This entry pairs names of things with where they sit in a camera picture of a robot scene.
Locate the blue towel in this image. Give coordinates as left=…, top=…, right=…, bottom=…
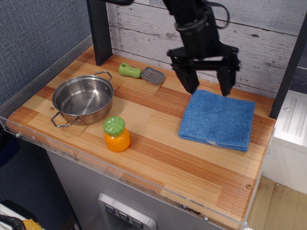
left=178, top=90, right=255, bottom=152

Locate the black vertical post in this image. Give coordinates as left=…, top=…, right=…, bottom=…
left=86, top=0, right=113, bottom=66
left=269, top=0, right=307, bottom=119

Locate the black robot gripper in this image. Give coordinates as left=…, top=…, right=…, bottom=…
left=167, top=23, right=240, bottom=96

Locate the white aluminium side block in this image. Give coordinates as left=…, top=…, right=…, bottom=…
left=262, top=90, right=307, bottom=193

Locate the black right vertical post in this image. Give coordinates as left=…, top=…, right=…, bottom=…
left=269, top=0, right=307, bottom=119

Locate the black left vertical post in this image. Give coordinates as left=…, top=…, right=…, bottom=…
left=86, top=0, right=113, bottom=66

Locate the orange toy carrot green top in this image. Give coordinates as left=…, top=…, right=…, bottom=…
left=103, top=116, right=131, bottom=152

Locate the stainless steel pot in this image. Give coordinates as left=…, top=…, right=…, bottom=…
left=51, top=71, right=114, bottom=127

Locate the yellow object bottom left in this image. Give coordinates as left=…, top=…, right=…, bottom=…
left=22, top=219, right=43, bottom=230

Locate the grey cabinet with button panel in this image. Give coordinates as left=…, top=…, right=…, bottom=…
left=47, top=150, right=242, bottom=230

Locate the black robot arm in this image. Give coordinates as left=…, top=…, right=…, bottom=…
left=164, top=0, right=240, bottom=96

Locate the clear acrylic table guard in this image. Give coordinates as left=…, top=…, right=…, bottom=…
left=2, top=38, right=275, bottom=230

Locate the green handled grey spatula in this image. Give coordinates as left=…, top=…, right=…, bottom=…
left=118, top=63, right=165, bottom=84

